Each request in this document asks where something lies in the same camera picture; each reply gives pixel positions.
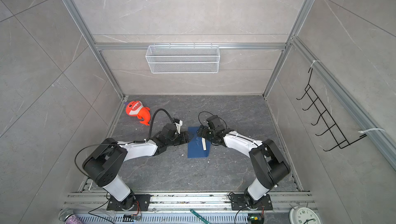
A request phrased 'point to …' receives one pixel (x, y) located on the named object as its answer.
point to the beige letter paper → (203, 144)
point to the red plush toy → (135, 108)
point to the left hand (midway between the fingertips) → (192, 133)
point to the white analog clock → (301, 215)
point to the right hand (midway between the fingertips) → (201, 132)
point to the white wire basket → (182, 59)
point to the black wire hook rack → (341, 142)
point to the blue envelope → (195, 146)
